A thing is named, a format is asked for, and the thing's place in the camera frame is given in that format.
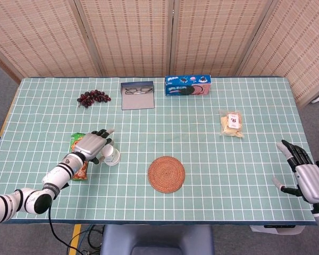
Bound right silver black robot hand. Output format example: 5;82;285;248
272;140;319;205

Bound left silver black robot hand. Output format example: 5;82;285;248
73;129;115;165

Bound green snack bag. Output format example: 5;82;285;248
70;132;90;182

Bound dark red grape bunch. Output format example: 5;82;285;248
77;90;112;108

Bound open grey glasses case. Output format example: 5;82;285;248
120;81;156;111

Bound round woven rattan coaster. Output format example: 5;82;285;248
148;156;186;194

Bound clear bag of crackers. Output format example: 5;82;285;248
219;108;245;139

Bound blue Oreo cookie box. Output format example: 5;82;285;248
164;75;212;97

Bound green checked tablecloth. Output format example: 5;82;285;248
0;76;319;226

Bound bamboo folding screen panel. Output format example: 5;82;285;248
238;0;319;108
0;0;103;83
171;0;279;78
74;0;175;78

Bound blue grey chair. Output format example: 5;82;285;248
99;225;215;255

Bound thin frame eyeglasses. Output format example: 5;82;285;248
124;87;153;96

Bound black floor cable loop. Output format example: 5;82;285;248
86;225;105;250

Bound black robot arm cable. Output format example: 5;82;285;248
48;199;83;255

